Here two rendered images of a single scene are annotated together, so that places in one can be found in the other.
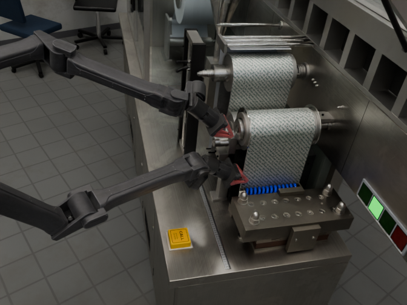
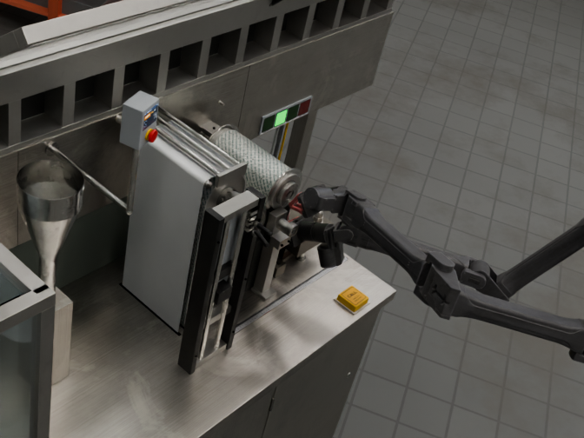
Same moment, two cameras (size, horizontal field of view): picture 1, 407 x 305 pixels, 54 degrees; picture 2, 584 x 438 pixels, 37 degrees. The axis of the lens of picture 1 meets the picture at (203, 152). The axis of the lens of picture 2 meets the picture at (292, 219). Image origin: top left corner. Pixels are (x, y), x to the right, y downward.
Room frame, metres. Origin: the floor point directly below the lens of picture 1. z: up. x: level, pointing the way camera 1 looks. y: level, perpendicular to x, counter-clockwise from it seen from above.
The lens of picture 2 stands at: (2.41, 1.42, 2.71)
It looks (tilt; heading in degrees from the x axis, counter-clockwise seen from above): 38 degrees down; 230
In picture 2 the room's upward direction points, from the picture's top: 15 degrees clockwise
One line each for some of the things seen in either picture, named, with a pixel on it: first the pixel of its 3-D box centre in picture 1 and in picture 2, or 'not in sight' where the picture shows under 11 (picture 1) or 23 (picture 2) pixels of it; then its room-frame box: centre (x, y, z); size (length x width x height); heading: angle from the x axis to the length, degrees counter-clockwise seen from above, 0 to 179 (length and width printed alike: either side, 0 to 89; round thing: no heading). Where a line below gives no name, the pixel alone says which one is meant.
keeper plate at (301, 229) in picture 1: (303, 238); not in sight; (0.94, -0.37, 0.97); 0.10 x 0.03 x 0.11; 107
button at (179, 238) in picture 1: (178, 238); (353, 298); (0.93, 0.05, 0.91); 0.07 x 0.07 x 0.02; 17
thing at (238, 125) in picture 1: (239, 129); (287, 193); (1.14, -0.11, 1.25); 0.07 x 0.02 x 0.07; 17
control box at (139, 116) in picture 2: not in sight; (142, 122); (1.68, 0.01, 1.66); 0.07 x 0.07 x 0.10; 35
